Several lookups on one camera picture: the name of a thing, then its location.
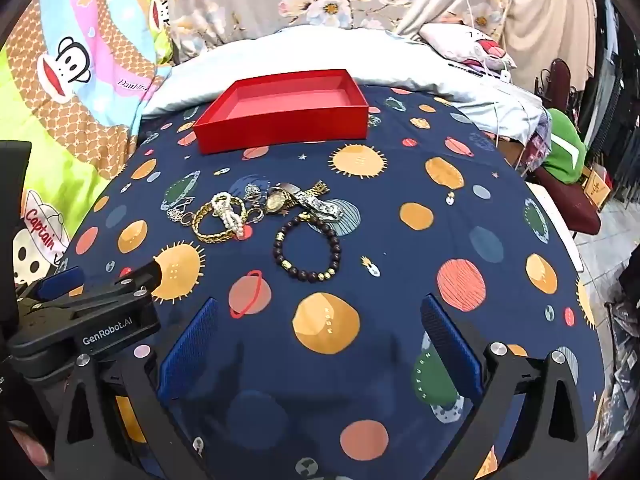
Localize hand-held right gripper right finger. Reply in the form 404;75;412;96
420;294;591;480

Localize pink white pillow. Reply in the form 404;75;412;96
419;22;516;73

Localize red cardboard box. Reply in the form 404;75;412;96
192;68;371;155

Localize green garment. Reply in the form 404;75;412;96
542;108;589;186

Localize gold watch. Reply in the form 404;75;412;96
264;182;301;215

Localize monkey cartoon blanket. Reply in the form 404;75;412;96
0;0;176;288

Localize beige curtain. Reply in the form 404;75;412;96
505;0;601;96

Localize dark red chair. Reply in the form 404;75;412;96
532;57;602;236

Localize gold chain bracelet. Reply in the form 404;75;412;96
191;200;249;245

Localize silver watch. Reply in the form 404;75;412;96
295;180;345;222

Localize light blue pillow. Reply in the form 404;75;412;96
142;27;546;146

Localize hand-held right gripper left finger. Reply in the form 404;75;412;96
52;297;221;480

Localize hanging dark clothes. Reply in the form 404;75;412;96
580;5;640;201

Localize white charging cable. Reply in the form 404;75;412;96
470;45;516;83

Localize brown cardboard box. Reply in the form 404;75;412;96
581;162;614;209

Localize pearl bracelet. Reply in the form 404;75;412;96
210;192;252;239

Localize floral grey cloth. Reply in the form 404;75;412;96
165;0;516;61

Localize dark bead bracelet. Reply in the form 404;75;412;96
272;213;342;283

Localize person's left hand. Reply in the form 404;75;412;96
6;419;52;467

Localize silver necklace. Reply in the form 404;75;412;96
161;195;197;224

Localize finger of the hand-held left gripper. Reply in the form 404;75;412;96
17;266;86;311
47;259;165;313

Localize planet print blue blanket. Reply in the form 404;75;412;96
55;82;608;480

